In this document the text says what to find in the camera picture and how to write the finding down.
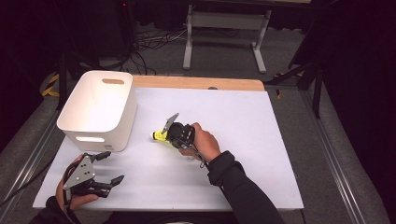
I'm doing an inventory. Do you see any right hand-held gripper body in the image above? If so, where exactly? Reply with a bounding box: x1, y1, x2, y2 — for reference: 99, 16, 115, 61
161, 112, 196, 149

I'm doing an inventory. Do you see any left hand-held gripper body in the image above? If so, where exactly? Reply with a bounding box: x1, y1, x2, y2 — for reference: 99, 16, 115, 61
63, 154, 111, 198

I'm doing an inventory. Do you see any yellow shuttlecock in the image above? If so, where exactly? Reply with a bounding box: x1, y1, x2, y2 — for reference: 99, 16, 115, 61
149, 128, 176, 146

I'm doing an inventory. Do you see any white plastic storage bin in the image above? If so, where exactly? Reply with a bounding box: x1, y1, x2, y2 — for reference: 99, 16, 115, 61
56, 70, 138, 153

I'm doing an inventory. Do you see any person's right hand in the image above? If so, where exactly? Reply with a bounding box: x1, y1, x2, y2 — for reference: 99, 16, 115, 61
178, 121, 222, 162

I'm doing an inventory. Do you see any person's left hand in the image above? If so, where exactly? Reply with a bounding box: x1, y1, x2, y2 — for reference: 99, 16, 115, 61
55, 178, 99, 213

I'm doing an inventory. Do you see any wooden table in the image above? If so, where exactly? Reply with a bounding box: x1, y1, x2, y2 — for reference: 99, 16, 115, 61
132, 75, 266, 92

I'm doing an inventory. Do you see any white table mat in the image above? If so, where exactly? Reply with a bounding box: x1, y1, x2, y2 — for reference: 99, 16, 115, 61
32, 87, 304, 211

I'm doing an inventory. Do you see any yellow and black floor tape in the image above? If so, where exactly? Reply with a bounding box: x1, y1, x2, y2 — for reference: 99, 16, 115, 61
41, 73, 61, 98

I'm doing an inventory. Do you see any black tripod stand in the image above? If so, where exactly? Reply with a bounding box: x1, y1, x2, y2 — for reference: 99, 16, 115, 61
55, 50, 106, 110

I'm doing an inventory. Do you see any black stand with long legs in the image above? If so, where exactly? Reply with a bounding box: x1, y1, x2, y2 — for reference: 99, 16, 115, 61
264, 60, 325, 119

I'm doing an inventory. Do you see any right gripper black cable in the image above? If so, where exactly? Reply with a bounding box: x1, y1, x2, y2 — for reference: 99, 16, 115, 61
174, 139, 207, 169

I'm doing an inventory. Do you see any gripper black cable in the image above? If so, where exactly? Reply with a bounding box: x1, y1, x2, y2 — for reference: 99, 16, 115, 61
174, 139, 207, 169
62, 188, 80, 224

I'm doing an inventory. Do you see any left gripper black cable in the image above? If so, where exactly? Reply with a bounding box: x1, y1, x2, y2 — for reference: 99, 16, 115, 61
62, 188, 80, 224

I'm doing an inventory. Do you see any aluminium floor rail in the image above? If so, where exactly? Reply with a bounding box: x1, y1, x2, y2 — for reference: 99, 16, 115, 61
0, 106, 62, 216
299, 90, 370, 224

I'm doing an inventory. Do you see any bundle of floor cables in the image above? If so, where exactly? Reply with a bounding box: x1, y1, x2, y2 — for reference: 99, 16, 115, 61
124, 27, 190, 77

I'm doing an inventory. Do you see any grey metal table frame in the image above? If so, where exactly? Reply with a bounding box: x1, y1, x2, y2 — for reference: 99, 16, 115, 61
182, 4, 273, 75

